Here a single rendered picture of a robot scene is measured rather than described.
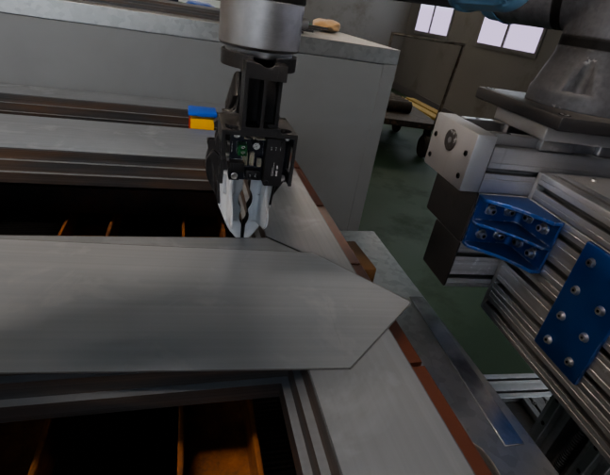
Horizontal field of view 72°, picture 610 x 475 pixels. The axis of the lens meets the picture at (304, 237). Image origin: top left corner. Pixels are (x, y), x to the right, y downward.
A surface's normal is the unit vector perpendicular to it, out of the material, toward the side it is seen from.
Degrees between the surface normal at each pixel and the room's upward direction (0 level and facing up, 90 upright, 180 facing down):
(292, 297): 0
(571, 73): 72
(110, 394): 0
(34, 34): 90
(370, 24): 90
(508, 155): 90
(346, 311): 0
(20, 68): 90
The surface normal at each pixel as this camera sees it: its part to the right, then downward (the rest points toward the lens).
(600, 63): -0.36, 0.10
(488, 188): 0.17, 0.50
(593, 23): -0.77, 0.21
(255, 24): -0.07, 0.47
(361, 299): 0.15, -0.87
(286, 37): 0.69, 0.44
